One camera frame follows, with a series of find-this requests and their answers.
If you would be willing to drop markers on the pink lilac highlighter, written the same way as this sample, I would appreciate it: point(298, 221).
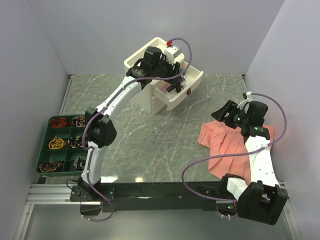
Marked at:
point(165, 89)

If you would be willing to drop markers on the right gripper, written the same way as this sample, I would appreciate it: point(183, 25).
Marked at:
point(230, 107)

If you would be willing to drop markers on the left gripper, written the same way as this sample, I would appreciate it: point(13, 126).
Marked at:
point(172, 73)

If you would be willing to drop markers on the yellow rubber bands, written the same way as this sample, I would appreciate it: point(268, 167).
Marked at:
point(57, 143)

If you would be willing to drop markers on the black base bar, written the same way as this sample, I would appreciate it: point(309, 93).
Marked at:
point(143, 196)

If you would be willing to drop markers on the orange rubber bands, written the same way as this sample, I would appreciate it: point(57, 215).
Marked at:
point(60, 122)

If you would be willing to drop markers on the white top drawer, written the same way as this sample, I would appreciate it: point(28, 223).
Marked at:
point(172, 99)

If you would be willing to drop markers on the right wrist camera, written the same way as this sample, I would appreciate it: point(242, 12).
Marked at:
point(247, 98)

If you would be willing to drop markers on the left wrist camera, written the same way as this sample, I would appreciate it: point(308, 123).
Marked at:
point(173, 53)

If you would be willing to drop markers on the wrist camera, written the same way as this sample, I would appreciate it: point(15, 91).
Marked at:
point(173, 53)
point(247, 98)

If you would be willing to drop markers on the green compartment tray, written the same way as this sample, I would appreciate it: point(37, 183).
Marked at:
point(56, 163)

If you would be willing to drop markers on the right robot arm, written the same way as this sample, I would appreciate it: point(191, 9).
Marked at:
point(262, 200)

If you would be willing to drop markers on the aluminium rail frame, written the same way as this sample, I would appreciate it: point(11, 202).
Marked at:
point(58, 194)

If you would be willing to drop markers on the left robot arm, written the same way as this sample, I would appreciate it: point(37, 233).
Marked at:
point(100, 130)

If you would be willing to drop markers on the white drawer cabinet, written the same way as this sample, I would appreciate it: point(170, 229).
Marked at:
point(148, 65)

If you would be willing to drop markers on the pink cloth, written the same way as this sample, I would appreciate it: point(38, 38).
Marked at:
point(223, 140)

